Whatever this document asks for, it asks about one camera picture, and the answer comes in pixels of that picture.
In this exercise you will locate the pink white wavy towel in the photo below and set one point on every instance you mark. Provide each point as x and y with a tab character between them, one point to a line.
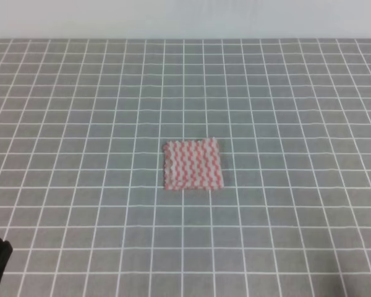
192	164

